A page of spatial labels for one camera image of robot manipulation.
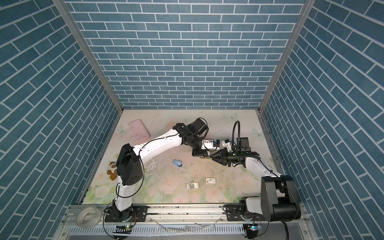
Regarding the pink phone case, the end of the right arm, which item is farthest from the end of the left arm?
the pink phone case

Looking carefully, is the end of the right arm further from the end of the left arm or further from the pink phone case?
the pink phone case

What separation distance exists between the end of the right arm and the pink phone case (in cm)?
50

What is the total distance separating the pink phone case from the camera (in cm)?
103

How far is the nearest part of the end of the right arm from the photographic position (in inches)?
26.5
